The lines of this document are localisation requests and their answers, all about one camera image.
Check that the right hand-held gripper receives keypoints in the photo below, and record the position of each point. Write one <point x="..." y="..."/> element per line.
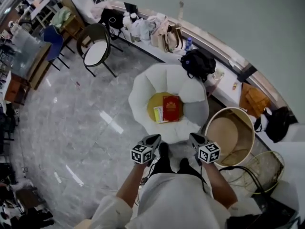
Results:
<point x="209" y="153"/>

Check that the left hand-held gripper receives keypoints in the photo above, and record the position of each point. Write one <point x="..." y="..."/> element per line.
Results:
<point x="141" y="154"/>

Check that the red book with gold emblem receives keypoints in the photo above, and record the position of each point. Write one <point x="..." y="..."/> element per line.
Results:
<point x="170" y="110"/>

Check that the white flower-shaped chair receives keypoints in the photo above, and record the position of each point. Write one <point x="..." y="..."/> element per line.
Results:
<point x="143" y="92"/>

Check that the person's right forearm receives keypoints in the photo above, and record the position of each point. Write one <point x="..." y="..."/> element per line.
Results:
<point x="220" y="185"/>

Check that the person's left forearm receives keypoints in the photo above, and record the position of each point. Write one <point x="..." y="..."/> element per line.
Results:
<point x="131" y="185"/>

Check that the small yellow white booklet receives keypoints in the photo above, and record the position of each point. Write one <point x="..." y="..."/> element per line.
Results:
<point x="158" y="114"/>

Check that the person's black shoe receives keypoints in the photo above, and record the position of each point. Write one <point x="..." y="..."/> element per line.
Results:
<point x="184" y="163"/>
<point x="164" y="148"/>

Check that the person's black trousers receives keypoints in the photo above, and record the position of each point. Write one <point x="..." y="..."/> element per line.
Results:
<point x="164" y="166"/>

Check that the round beige bin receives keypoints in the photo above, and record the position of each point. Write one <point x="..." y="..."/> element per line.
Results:
<point x="224" y="130"/>

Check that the small red yellow packet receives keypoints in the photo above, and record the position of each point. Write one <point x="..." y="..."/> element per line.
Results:
<point x="234" y="86"/>

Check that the person's white shirt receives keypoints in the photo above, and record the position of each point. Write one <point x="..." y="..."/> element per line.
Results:
<point x="176" y="204"/>

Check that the orange bag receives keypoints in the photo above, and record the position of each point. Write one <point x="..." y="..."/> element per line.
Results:
<point x="255" y="99"/>

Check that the small white container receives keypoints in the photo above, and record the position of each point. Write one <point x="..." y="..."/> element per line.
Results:
<point x="218" y="73"/>

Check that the black backpack with purple badge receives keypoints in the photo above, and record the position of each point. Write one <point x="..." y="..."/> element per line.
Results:
<point x="199" y="64"/>

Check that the black backpack with white patch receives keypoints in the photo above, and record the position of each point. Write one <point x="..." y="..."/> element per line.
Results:
<point x="276" y="125"/>

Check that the blue label water bottle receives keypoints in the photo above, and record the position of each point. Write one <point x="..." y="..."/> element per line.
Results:
<point x="188" y="44"/>

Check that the dark round-backed chair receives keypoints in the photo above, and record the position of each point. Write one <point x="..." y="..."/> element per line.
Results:
<point x="95" y="54"/>

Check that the beige tote bag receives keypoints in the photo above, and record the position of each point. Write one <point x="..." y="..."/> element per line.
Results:
<point x="164" y="37"/>

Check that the white plastic bag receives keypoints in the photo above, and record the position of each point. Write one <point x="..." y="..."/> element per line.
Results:
<point x="140" y="30"/>

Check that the blue chair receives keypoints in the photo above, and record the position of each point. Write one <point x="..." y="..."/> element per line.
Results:
<point x="53" y="40"/>

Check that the small wooden table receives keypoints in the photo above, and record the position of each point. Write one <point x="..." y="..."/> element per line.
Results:
<point x="71" y="25"/>

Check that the pink cloth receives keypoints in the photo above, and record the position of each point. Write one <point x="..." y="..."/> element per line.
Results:
<point x="100" y="9"/>

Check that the small wooden cabinet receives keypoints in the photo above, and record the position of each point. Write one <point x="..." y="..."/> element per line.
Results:
<point x="16" y="89"/>

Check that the glass-topped wooden desk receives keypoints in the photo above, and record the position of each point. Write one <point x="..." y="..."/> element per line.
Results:
<point x="23" y="56"/>

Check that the pale green cloth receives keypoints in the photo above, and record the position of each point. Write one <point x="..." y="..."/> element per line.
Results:
<point x="60" y="17"/>

